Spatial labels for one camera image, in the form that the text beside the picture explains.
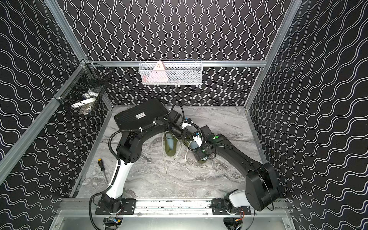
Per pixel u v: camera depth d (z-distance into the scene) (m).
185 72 1.01
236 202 0.60
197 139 0.79
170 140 0.95
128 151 0.60
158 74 0.87
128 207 0.74
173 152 0.90
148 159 0.91
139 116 1.06
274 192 0.43
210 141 0.60
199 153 0.75
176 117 0.84
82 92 0.92
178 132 0.86
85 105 0.73
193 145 0.92
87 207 0.73
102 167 0.88
